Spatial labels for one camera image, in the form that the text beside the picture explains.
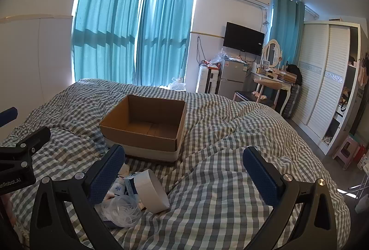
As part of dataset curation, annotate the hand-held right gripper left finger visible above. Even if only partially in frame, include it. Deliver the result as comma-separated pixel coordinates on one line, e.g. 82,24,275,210
29,144,126,250

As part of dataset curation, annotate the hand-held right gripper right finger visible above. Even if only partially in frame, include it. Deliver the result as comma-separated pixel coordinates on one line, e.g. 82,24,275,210
242,146,351,250

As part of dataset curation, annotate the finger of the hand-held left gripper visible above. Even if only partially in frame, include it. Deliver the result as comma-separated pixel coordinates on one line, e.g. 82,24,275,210
0,126,52,171
0,107,18,128

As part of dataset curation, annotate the white bottle blue label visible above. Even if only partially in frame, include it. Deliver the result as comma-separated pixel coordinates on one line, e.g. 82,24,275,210
108,178,127,199

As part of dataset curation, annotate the clear plastic bag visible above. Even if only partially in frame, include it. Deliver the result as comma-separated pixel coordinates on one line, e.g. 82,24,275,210
101,194,143,229
209,48,228,65

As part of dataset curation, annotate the white tape roll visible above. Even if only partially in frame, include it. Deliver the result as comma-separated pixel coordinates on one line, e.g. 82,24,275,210
134,169,170,214

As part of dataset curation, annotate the brown cardboard box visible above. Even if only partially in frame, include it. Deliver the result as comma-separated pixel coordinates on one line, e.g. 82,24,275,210
99,94,188,165

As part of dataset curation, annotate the grey white checked blanket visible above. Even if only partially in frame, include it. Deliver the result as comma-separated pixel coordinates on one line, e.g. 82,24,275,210
0,78,351,250

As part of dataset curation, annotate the wooden chair black seat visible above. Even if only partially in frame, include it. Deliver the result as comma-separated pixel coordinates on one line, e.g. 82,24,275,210
233,78,284,108

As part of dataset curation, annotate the dark hard-shell suitcase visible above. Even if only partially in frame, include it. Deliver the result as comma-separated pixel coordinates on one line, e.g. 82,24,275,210
283,83,302,119

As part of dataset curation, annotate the pink plastic stool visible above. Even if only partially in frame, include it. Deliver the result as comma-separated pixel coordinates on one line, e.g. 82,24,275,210
332,135,361,170

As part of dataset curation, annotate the white dressing table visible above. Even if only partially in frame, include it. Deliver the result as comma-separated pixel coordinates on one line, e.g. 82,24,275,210
250,70,297,116

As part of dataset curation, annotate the metal drying rack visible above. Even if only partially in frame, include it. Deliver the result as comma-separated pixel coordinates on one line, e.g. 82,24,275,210
347,172,369,200

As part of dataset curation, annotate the silver small fridge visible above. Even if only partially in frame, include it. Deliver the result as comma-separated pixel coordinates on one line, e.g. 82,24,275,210
217,58,251,98

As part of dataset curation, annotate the black bag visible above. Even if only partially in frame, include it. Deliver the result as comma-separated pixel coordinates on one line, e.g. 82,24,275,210
287,64,303,86

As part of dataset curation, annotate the white hard-shell suitcase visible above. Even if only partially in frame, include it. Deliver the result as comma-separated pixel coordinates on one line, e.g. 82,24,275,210
196,65,222,94

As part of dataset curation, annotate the clear water jug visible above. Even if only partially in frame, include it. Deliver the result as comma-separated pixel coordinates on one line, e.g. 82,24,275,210
171,76,187,92

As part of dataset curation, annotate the white louvred wardrobe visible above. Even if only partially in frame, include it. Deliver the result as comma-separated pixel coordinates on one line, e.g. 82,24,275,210
290,19,369,152

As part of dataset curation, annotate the white oval vanity mirror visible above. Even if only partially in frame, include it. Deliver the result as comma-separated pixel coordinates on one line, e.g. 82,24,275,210
261,39,282,69

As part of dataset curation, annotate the teal window curtain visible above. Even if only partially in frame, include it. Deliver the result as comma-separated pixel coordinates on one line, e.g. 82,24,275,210
72,0,146,85
271,0,305,66
135,0,200,87

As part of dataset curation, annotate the black wall television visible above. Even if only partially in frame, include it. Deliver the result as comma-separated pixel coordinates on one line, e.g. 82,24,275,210
223,22,266,56

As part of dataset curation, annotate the black wall cable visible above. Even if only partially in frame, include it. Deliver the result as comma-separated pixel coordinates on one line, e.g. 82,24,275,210
196,36,203,64

